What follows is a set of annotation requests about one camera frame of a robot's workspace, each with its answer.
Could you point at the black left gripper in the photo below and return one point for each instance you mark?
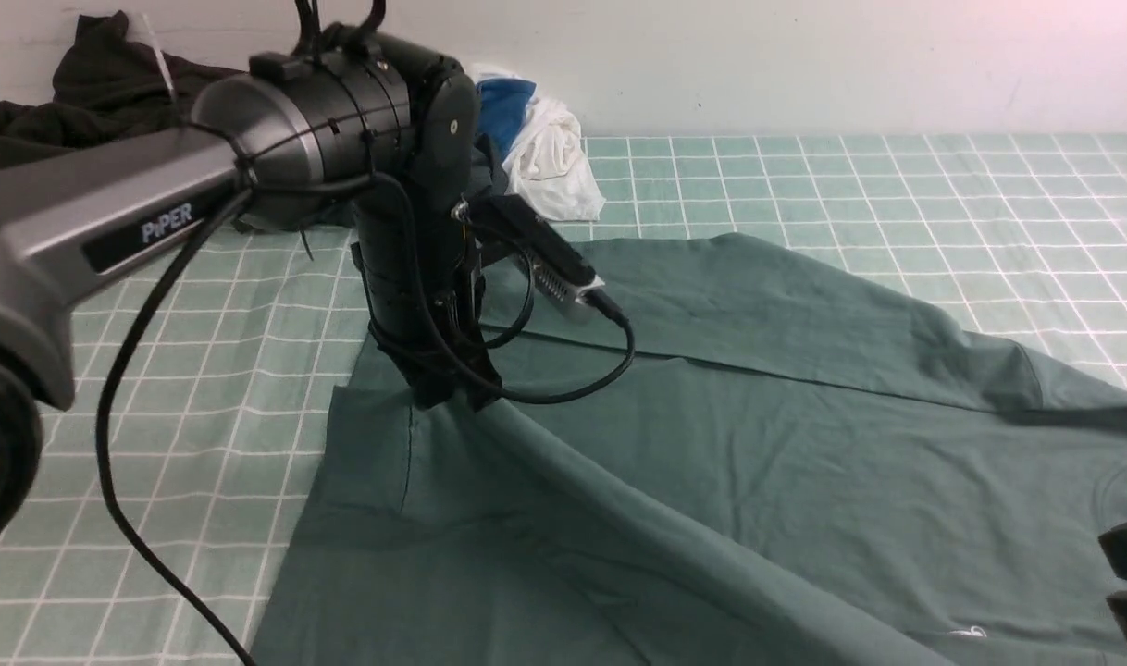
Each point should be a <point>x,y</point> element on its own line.
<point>394,124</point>

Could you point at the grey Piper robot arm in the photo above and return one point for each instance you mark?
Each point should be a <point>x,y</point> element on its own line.
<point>74,224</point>

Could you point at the white crumpled garment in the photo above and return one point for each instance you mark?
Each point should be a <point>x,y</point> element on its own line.
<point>548,165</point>

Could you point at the blue crumpled garment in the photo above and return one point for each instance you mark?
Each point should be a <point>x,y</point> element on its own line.
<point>504,102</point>

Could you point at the green checkered table cloth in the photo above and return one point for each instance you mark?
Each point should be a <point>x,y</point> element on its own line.
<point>222,422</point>

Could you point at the dark olive crumpled garment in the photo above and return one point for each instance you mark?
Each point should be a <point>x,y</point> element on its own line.
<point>106,88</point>

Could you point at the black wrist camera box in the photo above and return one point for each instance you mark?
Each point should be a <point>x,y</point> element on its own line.
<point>506,226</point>

